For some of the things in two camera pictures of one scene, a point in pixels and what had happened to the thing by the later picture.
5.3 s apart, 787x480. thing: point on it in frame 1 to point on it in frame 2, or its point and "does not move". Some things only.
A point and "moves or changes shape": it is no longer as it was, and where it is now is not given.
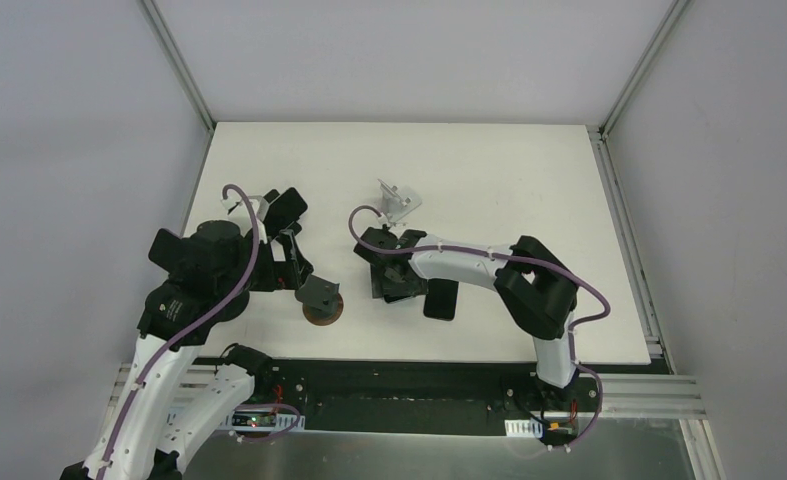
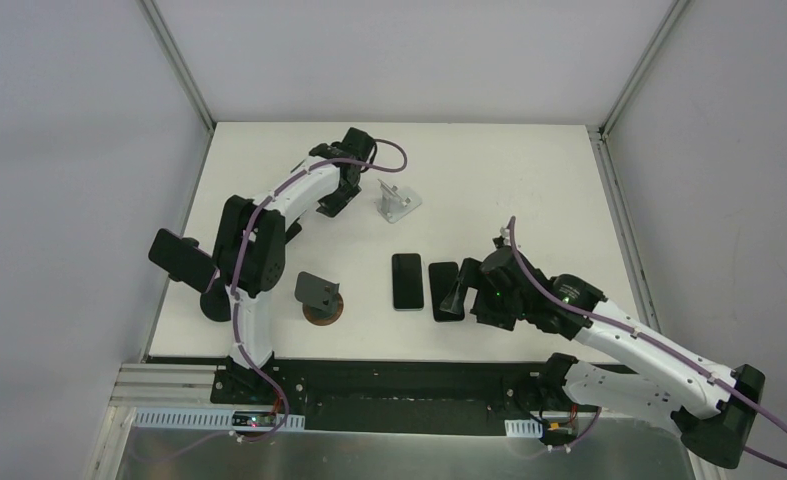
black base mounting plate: x=461 y=396 does not move
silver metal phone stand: x=397 y=203 does not move
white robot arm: x=156 y=424 to x=248 y=261
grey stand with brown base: x=322 y=302 does not move
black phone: x=441 y=299 moves or changes shape
